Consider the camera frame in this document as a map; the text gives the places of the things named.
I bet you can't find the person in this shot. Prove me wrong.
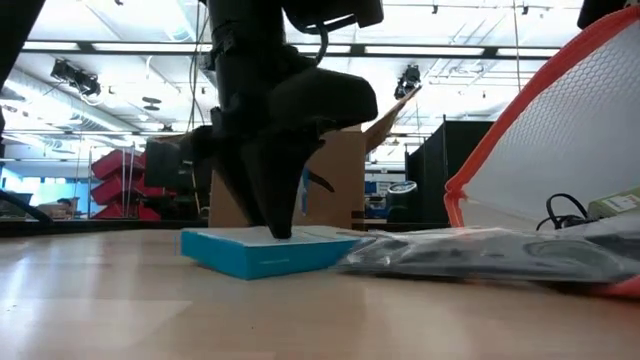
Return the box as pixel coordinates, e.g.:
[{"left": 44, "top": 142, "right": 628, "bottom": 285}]
[{"left": 52, "top": 197, "right": 76, "bottom": 220}]

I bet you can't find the black cable bundle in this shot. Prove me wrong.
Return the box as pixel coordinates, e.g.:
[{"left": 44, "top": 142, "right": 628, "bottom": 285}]
[{"left": 535, "top": 192, "right": 599, "bottom": 232}]

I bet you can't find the red storage bin rack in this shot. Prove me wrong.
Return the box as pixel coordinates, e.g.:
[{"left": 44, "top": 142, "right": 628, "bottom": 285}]
[{"left": 90, "top": 148, "right": 176, "bottom": 221}]

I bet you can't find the clear plastic bag black item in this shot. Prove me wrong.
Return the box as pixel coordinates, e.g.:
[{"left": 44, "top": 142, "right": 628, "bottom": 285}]
[{"left": 337, "top": 227, "right": 640, "bottom": 287}]

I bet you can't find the round black bin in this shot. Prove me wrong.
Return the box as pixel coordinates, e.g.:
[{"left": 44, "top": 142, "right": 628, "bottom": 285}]
[{"left": 387, "top": 180, "right": 419, "bottom": 224}]

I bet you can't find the blue Anker box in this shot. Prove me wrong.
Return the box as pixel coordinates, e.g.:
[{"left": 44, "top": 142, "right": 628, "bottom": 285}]
[{"left": 179, "top": 224, "right": 362, "bottom": 281}]

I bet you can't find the black monitor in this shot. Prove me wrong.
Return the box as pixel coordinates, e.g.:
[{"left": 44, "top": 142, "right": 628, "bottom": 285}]
[{"left": 144, "top": 137, "right": 214, "bottom": 189}]

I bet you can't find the black curved hose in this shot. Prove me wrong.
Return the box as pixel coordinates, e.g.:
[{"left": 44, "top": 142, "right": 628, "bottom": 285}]
[{"left": 0, "top": 189, "right": 54, "bottom": 225}]

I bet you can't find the hanging cable bundle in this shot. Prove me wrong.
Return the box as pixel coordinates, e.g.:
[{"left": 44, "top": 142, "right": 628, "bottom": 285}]
[{"left": 184, "top": 0, "right": 211, "bottom": 134}]

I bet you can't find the black ceiling spotlight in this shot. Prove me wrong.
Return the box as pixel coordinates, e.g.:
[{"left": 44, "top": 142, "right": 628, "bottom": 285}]
[{"left": 393, "top": 63, "right": 422, "bottom": 101}]

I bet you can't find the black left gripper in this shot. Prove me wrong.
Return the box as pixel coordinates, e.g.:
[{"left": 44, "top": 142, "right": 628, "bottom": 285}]
[{"left": 189, "top": 29, "right": 326, "bottom": 240}]

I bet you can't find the green white USB charger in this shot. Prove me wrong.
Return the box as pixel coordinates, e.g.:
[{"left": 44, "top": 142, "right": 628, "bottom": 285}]
[{"left": 587, "top": 186, "right": 640, "bottom": 220}]

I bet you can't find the white mesh pouch orange trim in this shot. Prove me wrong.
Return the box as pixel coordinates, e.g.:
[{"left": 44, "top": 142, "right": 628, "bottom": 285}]
[{"left": 443, "top": 4, "right": 640, "bottom": 301}]

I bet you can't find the brown cardboard shipping box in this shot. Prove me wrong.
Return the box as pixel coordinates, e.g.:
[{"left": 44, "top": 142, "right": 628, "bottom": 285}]
[{"left": 144, "top": 85, "right": 422, "bottom": 231}]

